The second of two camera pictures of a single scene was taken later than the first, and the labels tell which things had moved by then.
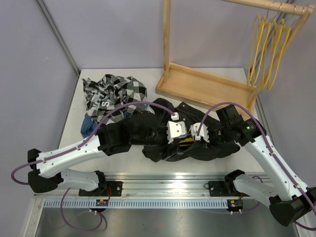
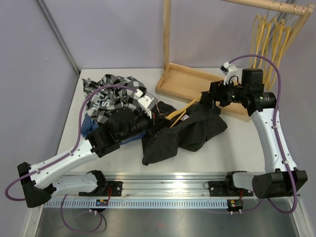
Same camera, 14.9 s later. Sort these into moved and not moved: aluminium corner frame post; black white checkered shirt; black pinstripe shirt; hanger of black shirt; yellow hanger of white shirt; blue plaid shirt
Moved: black pinstripe shirt; hanger of black shirt
Not moved: blue plaid shirt; aluminium corner frame post; yellow hanger of white shirt; black white checkered shirt
